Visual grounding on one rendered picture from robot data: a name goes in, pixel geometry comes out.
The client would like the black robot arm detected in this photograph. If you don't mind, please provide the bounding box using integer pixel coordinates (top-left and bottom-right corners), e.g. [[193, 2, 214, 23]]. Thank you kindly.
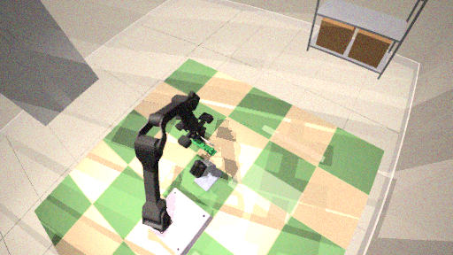
[[134, 90, 200, 234]]

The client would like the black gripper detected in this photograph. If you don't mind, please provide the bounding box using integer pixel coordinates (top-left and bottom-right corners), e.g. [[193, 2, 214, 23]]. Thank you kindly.
[[178, 112, 213, 149]]

